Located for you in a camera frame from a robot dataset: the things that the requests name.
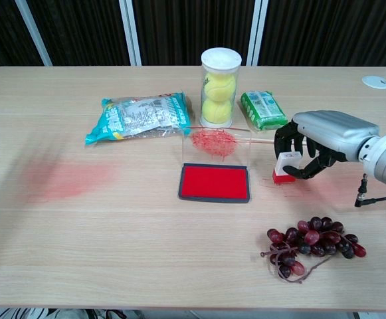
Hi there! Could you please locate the red grape bunch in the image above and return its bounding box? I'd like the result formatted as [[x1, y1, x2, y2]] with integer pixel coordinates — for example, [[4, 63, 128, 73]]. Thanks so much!
[[260, 216, 367, 284]]

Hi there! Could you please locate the teal snack bag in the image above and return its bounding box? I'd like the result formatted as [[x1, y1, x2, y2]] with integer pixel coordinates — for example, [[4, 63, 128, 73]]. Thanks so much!
[[84, 92, 193, 146]]

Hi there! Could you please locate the red and white stamp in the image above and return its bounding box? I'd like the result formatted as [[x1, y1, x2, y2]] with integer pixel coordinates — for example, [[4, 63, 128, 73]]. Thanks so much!
[[271, 151, 302, 185]]

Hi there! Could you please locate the yellow tennis ball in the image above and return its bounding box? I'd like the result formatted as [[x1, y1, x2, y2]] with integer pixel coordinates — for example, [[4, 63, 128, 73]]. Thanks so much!
[[201, 98, 234, 124], [203, 73, 237, 102]]

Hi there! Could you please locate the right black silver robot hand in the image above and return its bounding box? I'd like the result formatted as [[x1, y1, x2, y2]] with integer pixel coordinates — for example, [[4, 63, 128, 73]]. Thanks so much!
[[274, 110, 379, 180]]

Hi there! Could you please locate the clear tennis ball tube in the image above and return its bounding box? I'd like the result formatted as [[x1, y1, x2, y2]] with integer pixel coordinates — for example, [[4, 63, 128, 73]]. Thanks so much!
[[199, 47, 242, 128]]

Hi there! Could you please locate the white partition frame post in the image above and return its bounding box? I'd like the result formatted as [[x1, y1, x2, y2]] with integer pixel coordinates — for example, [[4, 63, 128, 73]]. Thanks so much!
[[14, 0, 53, 66], [118, 0, 143, 66], [246, 0, 269, 66]]

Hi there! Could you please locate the white round cable grommet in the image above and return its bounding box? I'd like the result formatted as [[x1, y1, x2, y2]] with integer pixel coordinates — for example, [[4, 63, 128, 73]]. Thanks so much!
[[361, 75, 386, 90]]

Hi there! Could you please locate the wooden chopstick in clear sleeve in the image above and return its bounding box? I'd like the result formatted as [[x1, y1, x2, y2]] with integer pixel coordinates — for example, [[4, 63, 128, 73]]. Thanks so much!
[[249, 137, 308, 147]]

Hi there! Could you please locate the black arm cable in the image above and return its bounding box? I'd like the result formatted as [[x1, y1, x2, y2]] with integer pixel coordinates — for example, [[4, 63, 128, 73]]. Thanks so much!
[[354, 172, 386, 209]]

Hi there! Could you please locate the green tissue pack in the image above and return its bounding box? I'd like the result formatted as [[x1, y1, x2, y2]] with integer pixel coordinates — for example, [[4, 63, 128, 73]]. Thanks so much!
[[240, 90, 288, 131]]

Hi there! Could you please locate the red ink pad clear lid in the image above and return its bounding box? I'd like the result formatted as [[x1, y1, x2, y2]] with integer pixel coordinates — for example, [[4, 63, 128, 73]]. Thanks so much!
[[178, 126, 253, 204]]

